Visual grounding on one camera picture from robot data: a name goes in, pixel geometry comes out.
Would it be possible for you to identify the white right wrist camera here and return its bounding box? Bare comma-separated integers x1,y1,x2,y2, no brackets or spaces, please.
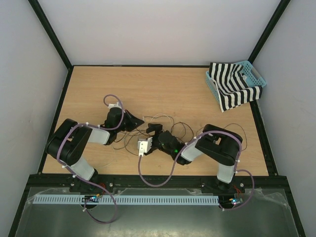
137,137,153,156

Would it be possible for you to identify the grey metal front plate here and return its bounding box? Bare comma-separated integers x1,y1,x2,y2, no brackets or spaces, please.
16,188,298,237

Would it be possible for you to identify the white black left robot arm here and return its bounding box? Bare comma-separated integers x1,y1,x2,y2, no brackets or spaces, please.
45,107,144,192

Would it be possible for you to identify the light blue perforated basket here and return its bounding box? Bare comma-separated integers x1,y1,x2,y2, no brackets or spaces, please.
205,60,267,103

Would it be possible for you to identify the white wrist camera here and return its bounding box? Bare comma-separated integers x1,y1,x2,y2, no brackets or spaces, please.
137,137,153,156
108,102,122,110

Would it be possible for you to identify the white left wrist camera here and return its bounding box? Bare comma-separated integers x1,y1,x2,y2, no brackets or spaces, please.
108,102,122,110

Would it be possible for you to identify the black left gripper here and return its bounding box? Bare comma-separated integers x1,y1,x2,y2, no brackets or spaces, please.
116,109,144,132

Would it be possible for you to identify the grey wire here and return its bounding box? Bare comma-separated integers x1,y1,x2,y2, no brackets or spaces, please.
111,113,196,151

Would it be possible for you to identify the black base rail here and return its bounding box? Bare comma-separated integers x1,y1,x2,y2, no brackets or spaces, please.
27,174,289,196

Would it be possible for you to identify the white slotted cable duct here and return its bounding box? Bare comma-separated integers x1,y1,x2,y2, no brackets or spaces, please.
31,195,218,206

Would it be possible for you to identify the black cage frame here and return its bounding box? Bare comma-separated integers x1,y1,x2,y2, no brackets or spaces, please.
8,0,305,237

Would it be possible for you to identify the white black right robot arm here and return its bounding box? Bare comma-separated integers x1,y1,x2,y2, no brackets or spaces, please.
138,123,243,192

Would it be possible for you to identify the black white striped cloth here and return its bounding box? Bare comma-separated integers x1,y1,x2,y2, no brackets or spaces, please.
208,63,263,112

